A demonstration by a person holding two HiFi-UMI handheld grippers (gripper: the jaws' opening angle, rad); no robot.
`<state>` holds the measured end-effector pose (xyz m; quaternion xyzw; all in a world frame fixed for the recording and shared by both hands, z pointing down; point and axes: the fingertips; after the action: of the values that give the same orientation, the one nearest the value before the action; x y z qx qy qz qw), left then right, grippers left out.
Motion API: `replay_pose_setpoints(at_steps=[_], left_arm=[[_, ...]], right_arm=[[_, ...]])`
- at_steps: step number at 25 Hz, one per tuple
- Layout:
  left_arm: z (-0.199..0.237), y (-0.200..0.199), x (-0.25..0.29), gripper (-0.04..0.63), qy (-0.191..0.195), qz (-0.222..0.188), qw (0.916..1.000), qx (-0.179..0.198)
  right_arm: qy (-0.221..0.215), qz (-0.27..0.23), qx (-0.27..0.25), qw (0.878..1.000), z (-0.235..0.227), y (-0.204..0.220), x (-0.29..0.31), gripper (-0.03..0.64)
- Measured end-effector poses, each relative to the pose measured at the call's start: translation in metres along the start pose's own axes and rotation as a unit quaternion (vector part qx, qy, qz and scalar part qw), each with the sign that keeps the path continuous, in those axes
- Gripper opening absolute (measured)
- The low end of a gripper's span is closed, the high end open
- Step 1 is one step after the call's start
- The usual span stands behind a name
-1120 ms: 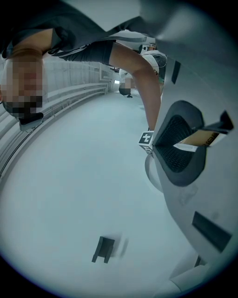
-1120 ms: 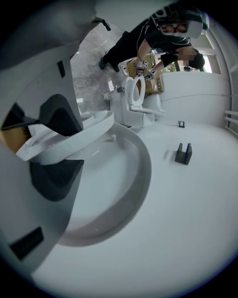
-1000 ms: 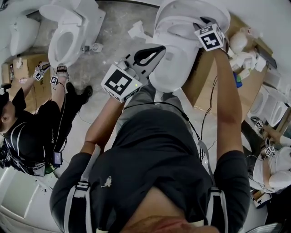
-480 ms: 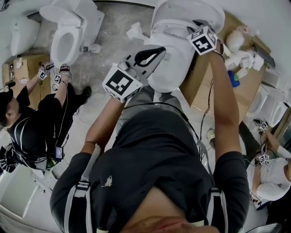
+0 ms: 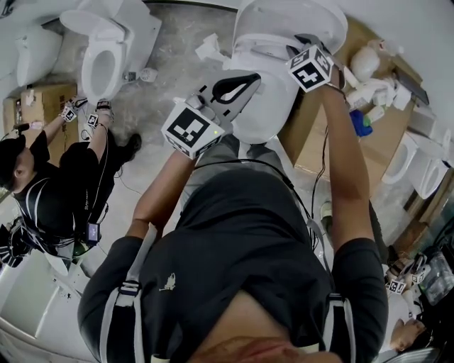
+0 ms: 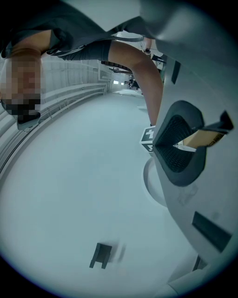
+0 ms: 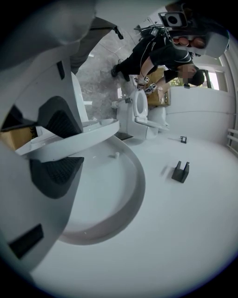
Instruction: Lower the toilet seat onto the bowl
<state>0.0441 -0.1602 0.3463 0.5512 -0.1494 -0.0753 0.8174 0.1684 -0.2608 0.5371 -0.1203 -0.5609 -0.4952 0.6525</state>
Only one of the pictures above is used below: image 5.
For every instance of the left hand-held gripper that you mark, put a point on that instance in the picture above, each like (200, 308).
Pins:
(188, 131)

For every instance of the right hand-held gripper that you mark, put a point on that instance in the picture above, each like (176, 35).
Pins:
(310, 69)

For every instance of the person's right forearm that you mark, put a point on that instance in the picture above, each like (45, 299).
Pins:
(347, 170)

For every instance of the person's left forearm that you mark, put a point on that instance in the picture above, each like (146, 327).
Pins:
(159, 191)

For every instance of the crumpled white paper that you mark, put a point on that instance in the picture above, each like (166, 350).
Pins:
(209, 47)

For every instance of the white tube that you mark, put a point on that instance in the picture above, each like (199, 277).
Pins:
(349, 76)

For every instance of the white round bag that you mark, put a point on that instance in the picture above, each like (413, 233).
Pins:
(365, 64)

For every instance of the person's grey trousers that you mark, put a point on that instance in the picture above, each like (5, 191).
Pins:
(220, 163)

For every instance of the large brown cardboard box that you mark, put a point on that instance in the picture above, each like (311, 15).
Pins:
(305, 138)

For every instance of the small white round fitting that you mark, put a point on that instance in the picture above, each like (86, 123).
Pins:
(149, 74)

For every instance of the blue cloth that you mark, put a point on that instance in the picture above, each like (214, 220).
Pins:
(360, 124)

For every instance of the small white bottle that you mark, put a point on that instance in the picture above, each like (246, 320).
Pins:
(376, 114)

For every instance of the grey metal valve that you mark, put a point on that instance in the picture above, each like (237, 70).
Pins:
(130, 75)

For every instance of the white paper pad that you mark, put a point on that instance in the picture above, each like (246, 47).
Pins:
(401, 97)

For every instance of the dark metal bar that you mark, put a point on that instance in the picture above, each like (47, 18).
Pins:
(413, 86)

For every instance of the person's torso in black shirt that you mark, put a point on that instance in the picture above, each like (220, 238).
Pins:
(241, 248)

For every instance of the brown printed cardboard box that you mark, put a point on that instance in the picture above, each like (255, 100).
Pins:
(53, 99)

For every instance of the pack of plastic water bottles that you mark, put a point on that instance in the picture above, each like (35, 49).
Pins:
(440, 280)

